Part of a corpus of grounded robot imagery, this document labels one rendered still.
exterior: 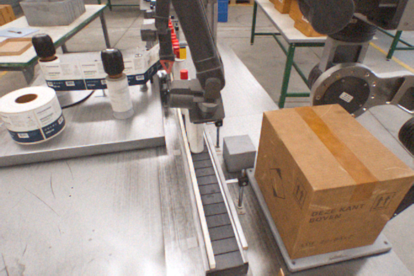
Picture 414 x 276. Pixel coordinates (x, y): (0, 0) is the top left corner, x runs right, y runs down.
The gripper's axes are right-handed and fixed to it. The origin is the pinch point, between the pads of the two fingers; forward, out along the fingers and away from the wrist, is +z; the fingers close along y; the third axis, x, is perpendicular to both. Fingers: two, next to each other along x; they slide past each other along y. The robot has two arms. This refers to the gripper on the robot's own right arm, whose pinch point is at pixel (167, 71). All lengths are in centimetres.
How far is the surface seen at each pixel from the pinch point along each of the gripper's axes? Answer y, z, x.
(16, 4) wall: -659, 77, -327
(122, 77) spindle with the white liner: 13.6, -4.7, -19.0
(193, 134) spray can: 43.7, 5.3, 5.3
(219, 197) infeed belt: 65, 14, 10
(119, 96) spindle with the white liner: 15.4, 2.6, -21.4
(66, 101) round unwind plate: -3, 12, -49
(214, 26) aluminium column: 1.3, -19.9, 21.4
